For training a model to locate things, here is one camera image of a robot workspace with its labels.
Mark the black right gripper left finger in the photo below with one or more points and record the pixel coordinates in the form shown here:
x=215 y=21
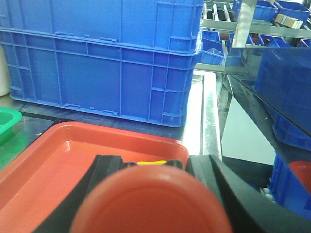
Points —
x=60 y=220

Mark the red plastic tray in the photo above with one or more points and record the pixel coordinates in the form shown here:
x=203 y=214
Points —
x=36 y=182

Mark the upper stacked blue crate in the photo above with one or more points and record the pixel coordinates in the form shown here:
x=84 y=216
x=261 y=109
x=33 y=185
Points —
x=159 y=24

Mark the stacked blue crate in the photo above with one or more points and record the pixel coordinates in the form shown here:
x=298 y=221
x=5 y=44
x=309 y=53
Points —
x=159 y=24
x=116 y=81

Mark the red push button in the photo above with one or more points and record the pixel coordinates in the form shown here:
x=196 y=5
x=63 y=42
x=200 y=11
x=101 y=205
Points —
x=151 y=199

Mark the blue bin lower right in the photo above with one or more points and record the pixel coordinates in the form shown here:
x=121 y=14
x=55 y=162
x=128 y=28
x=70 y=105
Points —
x=290 y=185

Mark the lower stacked blue crate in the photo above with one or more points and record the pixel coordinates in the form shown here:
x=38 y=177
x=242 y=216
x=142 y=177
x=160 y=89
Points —
x=116 y=81

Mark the green plastic tray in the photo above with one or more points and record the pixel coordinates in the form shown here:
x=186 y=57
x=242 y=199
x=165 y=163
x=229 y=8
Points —
x=8 y=119

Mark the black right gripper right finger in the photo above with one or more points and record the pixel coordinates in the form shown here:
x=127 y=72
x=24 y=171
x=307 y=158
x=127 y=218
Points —
x=248 y=210

